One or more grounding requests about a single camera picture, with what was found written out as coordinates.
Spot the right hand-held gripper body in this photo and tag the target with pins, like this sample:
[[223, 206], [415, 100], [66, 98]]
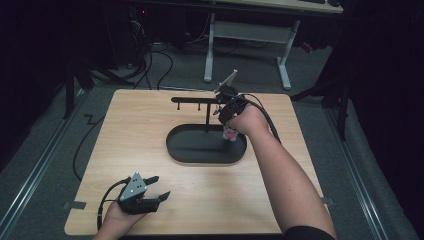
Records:
[[231, 103]]

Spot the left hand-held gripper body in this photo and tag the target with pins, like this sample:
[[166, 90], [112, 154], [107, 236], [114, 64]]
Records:
[[133, 196]]

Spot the black key rack with tray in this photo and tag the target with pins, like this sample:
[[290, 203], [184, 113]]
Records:
[[200, 145]]

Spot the person's right hand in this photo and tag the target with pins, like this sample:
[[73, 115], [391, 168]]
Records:
[[251, 121]]

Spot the person's left hand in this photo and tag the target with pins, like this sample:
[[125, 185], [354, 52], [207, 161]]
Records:
[[118, 220]]

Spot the grey tape piece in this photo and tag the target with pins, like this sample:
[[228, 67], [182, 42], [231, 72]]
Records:
[[76, 205], [328, 201]]

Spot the desk with white legs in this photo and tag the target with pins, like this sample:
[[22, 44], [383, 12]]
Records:
[[253, 31]]

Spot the small red item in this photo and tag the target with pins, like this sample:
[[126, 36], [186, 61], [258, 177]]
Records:
[[307, 46]]

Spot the black metal stand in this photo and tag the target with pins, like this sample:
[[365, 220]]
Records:
[[341, 110], [70, 90]]

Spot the black computer tower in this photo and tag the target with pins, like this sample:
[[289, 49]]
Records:
[[138, 33]]

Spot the metal floor rail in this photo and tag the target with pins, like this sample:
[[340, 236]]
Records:
[[356, 173], [36, 166]]

